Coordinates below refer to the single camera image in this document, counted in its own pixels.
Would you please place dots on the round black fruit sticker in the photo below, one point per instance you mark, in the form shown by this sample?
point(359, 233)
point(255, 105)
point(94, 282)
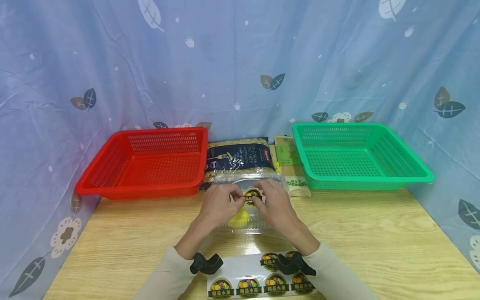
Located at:
point(252, 194)

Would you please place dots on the red plastic basket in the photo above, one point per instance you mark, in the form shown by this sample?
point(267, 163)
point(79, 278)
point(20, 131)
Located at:
point(161, 171)

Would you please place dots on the person's right fingers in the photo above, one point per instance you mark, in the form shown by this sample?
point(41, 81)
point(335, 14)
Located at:
point(267, 186)

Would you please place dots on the person's right hand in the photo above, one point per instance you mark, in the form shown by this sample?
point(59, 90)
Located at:
point(279, 210)

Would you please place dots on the black wrist band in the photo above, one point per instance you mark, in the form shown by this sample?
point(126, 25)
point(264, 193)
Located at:
point(294, 263)
point(206, 263)

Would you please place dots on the person's left index finger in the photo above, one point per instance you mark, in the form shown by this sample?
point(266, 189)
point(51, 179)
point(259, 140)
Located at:
point(231, 191)

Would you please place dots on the person's left hand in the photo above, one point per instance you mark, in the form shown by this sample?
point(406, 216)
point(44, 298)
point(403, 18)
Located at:
point(217, 206)

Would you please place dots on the green plastic basket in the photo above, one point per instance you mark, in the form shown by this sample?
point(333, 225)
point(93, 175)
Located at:
point(345, 163)

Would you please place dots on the beige and green noodle packet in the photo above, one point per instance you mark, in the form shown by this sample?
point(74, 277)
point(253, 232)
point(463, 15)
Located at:
point(297, 180)

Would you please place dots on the dark blue pasta packet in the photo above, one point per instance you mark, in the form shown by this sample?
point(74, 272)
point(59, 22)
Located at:
point(240, 159)

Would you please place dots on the person's left forearm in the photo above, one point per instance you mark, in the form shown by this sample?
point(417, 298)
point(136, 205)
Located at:
point(176, 266)

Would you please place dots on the clear plastic clamshell box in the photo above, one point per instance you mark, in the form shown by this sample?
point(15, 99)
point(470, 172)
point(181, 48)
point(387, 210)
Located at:
point(234, 180)

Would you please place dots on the sheet of round stickers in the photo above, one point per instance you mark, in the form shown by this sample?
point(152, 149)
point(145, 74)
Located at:
point(244, 271)

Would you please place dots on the person's right forearm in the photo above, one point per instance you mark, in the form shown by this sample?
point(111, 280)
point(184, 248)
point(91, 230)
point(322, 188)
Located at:
point(330, 271)

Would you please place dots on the person's right thumb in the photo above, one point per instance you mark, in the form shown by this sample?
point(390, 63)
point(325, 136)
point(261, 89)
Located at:
point(258, 202)

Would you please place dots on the person's left thumb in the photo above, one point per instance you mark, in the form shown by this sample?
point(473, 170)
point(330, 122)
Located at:
point(237, 203)

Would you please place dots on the yellow round fruit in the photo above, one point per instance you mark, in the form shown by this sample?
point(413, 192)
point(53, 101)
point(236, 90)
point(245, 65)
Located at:
point(240, 219)

